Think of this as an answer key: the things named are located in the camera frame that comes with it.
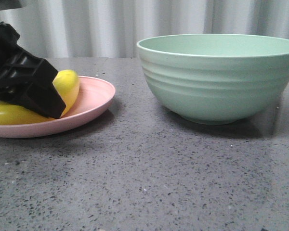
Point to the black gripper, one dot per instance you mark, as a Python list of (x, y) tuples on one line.
[(27, 80)]

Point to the yellow banana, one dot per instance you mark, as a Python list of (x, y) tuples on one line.
[(67, 83)]

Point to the pink plate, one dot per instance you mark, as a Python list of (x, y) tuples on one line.
[(95, 97)]

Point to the green ribbed bowl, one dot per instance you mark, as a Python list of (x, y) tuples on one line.
[(215, 78)]

